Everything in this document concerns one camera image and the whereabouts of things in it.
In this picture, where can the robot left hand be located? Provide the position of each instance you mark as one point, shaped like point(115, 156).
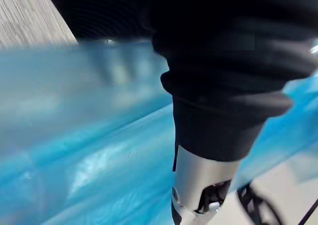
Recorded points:
point(211, 61)

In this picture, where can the blue plastic trash bag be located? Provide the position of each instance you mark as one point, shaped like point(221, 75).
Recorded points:
point(74, 148)

